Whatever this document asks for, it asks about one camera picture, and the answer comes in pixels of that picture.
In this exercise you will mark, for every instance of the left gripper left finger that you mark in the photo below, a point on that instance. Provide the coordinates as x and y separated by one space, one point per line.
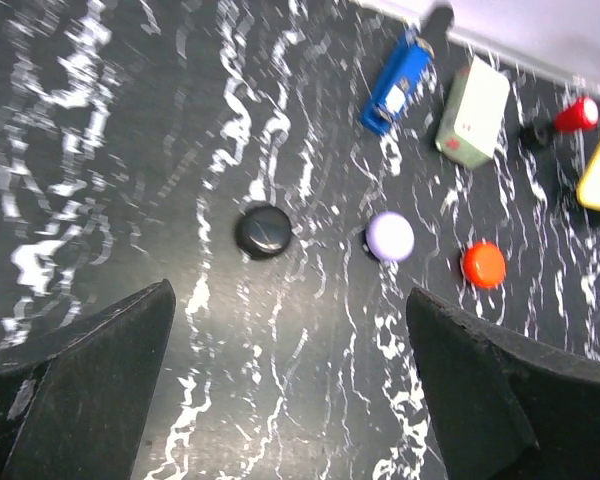
74 401

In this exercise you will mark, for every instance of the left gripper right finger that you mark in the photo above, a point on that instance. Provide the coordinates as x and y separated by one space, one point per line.
503 406

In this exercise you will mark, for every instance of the orange earbud case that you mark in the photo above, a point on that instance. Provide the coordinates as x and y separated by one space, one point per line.
483 265

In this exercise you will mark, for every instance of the purple earbud case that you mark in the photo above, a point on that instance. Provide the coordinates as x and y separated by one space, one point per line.
389 237

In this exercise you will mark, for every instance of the black earbud case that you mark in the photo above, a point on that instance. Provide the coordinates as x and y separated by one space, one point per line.
263 232

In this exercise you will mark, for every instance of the white box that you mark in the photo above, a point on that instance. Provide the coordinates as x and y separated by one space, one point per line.
472 118

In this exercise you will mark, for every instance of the red black button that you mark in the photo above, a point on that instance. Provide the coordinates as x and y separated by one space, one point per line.
582 115

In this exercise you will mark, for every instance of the blue black tool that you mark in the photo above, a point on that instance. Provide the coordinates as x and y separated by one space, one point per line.
413 53

